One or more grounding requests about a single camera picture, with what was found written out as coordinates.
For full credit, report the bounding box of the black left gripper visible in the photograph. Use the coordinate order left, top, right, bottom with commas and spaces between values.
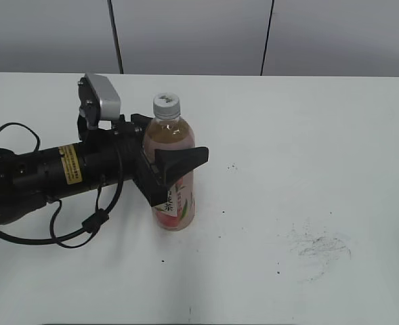
77, 114, 209, 207

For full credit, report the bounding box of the white bottle cap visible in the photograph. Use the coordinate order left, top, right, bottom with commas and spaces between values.
153, 92, 181, 120

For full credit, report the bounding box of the peach oolong tea bottle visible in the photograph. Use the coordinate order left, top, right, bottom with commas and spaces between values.
143, 116, 195, 231

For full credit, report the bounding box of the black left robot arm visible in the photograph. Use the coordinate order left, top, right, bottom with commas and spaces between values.
0, 114, 209, 225

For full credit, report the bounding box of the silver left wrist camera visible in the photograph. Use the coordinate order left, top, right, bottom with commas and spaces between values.
78, 73, 121, 130

